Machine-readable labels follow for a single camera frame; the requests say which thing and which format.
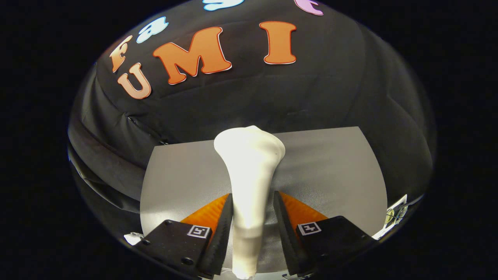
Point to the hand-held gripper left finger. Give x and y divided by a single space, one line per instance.
223 233

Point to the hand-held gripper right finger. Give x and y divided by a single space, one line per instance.
284 233

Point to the white garment steamer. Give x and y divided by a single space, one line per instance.
249 175

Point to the grey cabinet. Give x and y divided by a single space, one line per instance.
330 175

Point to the white side desk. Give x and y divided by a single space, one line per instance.
400 202

